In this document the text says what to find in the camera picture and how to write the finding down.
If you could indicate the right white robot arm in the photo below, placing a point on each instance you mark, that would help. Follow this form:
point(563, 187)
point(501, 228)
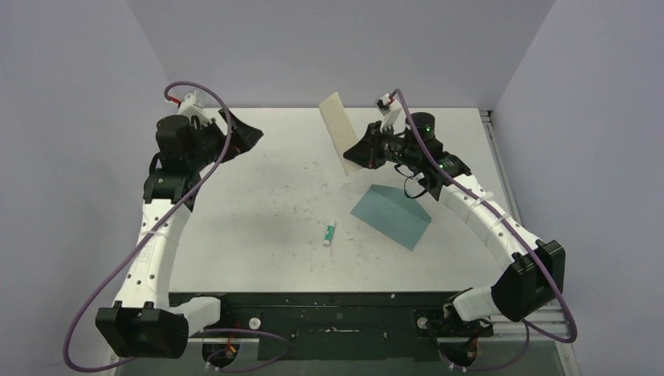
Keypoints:
point(528, 264)

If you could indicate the tan paper letter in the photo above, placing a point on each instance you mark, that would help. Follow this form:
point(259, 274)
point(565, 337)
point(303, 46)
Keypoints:
point(340, 130)

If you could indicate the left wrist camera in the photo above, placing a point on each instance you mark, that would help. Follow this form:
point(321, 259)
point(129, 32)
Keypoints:
point(192, 104)

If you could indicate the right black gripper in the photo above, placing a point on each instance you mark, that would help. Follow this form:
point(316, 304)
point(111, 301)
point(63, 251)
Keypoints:
point(366, 152)

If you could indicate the teal envelope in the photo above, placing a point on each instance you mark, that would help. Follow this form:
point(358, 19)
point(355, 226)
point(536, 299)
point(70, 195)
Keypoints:
point(389, 211)

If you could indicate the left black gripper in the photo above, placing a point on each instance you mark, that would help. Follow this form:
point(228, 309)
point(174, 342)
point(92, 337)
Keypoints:
point(242, 138)

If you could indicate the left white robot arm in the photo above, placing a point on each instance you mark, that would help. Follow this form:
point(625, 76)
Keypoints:
point(141, 323)

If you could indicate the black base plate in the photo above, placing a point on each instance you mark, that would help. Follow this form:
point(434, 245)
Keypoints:
point(342, 325)

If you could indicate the green white glue stick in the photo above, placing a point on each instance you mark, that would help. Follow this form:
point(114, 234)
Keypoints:
point(329, 234)

